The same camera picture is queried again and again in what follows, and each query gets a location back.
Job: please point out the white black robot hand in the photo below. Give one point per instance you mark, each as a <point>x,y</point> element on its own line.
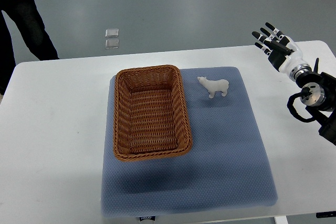
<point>282,52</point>

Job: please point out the white bear figurine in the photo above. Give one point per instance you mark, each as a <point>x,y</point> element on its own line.
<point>214,86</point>

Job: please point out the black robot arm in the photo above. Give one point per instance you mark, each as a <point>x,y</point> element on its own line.
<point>318,95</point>

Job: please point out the brown wicker basket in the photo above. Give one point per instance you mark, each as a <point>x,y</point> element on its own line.
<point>150,118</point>

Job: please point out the person in black clothes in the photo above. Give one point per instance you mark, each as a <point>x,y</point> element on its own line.
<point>25,15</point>

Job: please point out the upper metal floor plate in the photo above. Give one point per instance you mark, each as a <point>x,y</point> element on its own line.
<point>112,32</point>

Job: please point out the metal floor plate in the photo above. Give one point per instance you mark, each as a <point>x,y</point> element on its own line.
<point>112,32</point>
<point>112,43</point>

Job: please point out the lower metal floor plate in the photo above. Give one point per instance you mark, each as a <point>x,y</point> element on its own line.
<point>112,43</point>

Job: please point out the blue textured mat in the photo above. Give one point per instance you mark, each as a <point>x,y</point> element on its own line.
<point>227,166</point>

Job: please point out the black table control panel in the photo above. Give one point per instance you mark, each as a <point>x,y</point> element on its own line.
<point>330,214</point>

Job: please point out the black label tag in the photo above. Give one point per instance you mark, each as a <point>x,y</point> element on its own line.
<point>147,218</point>

